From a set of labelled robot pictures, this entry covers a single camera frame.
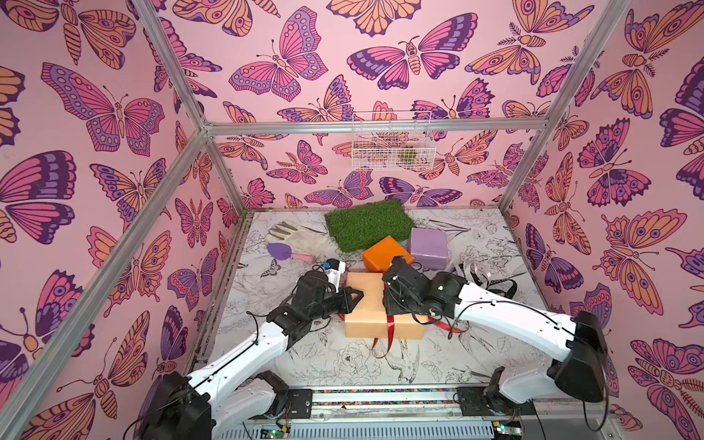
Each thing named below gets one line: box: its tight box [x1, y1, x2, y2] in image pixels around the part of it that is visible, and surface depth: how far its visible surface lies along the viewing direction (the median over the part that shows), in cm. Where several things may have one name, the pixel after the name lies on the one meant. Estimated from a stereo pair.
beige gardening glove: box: [265, 220, 330, 256], surface depth 114 cm
